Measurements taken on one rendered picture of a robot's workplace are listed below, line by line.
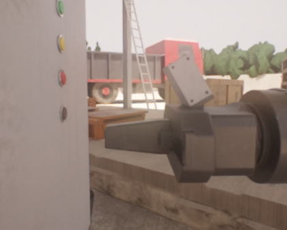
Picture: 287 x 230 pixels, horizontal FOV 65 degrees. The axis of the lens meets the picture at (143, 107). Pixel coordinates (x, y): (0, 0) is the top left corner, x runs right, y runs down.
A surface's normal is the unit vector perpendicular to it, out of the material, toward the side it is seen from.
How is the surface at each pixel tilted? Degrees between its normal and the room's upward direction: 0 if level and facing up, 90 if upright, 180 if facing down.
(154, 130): 90
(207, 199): 91
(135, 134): 90
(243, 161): 90
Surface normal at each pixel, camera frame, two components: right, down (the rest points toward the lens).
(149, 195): -0.66, 0.02
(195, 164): 0.02, 0.09
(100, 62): 0.36, 0.08
